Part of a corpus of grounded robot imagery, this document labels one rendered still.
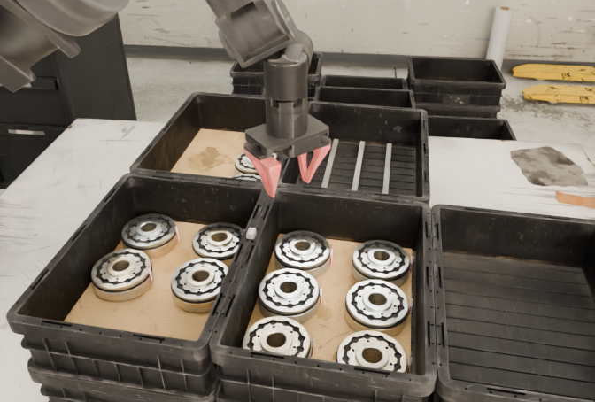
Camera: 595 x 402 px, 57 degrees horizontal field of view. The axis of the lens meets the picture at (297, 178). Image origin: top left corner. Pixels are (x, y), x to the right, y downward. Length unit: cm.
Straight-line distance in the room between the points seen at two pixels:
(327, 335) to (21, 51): 68
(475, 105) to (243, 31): 192
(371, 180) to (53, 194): 83
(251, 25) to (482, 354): 60
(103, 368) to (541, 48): 388
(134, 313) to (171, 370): 18
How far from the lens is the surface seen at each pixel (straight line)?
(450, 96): 249
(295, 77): 70
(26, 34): 34
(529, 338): 97
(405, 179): 128
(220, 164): 132
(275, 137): 74
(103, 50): 267
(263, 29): 68
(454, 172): 158
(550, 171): 166
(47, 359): 93
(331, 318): 93
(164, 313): 96
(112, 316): 98
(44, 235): 142
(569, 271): 112
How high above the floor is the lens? 151
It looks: 33 degrees down
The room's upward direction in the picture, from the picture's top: straight up
